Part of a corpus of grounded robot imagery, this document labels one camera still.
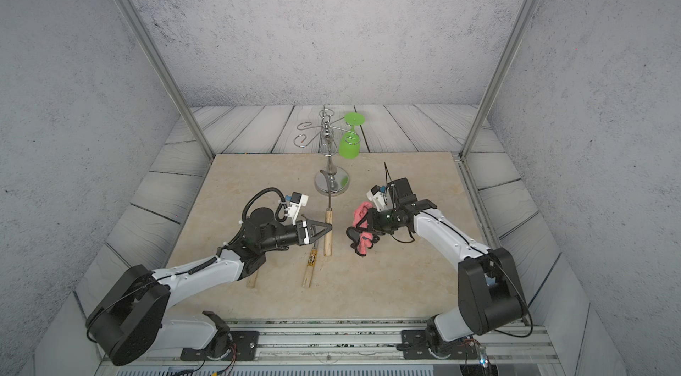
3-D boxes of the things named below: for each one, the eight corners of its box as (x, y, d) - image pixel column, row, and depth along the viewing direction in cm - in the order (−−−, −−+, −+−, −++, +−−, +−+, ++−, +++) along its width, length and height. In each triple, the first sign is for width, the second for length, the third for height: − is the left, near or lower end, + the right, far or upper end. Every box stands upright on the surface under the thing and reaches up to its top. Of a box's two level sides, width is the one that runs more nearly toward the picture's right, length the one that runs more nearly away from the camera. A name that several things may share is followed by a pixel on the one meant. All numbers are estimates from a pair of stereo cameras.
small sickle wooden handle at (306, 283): (302, 287, 86) (301, 284, 84) (313, 247, 95) (312, 244, 93) (309, 288, 86) (308, 285, 84) (319, 247, 95) (318, 244, 93)
